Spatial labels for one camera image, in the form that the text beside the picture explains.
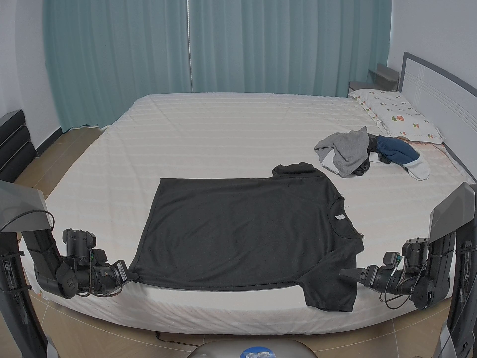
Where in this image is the grey bedside table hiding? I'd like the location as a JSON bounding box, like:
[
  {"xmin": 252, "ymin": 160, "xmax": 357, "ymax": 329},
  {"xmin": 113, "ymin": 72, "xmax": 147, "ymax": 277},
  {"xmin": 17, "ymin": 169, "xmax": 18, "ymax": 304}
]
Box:
[{"xmin": 348, "ymin": 63, "xmax": 400, "ymax": 98}]

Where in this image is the grey garment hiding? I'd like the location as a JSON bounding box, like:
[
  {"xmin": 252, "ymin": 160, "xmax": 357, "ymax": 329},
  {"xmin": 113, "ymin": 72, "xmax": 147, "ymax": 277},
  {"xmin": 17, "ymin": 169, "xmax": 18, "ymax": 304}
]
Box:
[{"xmin": 314, "ymin": 126, "xmax": 371, "ymax": 178}]

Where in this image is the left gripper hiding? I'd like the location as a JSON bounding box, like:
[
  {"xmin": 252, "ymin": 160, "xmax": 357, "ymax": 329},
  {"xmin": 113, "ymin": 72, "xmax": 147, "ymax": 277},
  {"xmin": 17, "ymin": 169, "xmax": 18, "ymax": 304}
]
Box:
[{"xmin": 89, "ymin": 260, "xmax": 130, "ymax": 296}]

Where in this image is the blue-green curtain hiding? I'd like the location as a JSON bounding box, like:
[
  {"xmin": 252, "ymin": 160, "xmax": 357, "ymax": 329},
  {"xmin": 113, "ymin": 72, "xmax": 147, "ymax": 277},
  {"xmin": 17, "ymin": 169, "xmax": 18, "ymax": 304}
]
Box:
[
  {"xmin": 189, "ymin": 0, "xmax": 393, "ymax": 98},
  {"xmin": 43, "ymin": 0, "xmax": 192, "ymax": 133}
]

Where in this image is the bed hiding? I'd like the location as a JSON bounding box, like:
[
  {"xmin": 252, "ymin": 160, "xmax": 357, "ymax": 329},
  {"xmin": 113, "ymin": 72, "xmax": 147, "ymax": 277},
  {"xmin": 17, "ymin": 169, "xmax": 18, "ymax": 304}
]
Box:
[{"xmin": 19, "ymin": 52, "xmax": 477, "ymax": 336}]

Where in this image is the blue and white garment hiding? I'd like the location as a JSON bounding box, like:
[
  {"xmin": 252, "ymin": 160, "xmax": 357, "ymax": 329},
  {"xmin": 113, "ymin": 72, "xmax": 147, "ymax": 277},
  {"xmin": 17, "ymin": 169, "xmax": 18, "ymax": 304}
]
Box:
[{"xmin": 376, "ymin": 134, "xmax": 430, "ymax": 181}]

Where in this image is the black shiny garment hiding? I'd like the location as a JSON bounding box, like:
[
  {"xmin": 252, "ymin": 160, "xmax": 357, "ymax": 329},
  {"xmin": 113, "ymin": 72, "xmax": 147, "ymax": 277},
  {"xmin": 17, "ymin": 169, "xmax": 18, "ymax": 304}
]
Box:
[{"xmin": 352, "ymin": 133, "xmax": 393, "ymax": 178}]

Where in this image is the black cable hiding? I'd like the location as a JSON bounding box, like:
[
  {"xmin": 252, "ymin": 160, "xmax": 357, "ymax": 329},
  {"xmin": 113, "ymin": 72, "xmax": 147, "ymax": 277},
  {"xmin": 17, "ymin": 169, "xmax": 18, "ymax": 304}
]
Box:
[
  {"xmin": 155, "ymin": 332, "xmax": 198, "ymax": 348},
  {"xmin": 0, "ymin": 209, "xmax": 56, "ymax": 234},
  {"xmin": 379, "ymin": 289, "xmax": 420, "ymax": 310}
]

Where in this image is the black chest of drawers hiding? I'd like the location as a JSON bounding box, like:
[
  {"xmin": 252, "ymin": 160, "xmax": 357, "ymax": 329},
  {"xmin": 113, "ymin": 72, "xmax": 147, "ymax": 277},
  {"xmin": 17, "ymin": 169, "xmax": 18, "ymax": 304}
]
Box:
[{"xmin": 0, "ymin": 109, "xmax": 37, "ymax": 183}]

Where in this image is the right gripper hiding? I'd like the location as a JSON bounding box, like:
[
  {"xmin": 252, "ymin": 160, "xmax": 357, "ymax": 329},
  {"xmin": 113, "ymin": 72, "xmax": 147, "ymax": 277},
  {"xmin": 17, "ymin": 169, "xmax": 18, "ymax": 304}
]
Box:
[{"xmin": 340, "ymin": 265, "xmax": 396, "ymax": 295}]

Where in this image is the black T-shirt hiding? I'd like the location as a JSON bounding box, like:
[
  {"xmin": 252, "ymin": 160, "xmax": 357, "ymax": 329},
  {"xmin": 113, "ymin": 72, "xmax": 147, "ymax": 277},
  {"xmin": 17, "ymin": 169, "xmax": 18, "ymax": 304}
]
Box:
[{"xmin": 127, "ymin": 162, "xmax": 365, "ymax": 312}]

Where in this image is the white printed pillow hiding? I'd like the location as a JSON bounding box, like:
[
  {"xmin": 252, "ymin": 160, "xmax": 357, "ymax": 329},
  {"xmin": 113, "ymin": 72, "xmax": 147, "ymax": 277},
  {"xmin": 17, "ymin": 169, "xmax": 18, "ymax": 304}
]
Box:
[{"xmin": 348, "ymin": 89, "xmax": 446, "ymax": 144}]

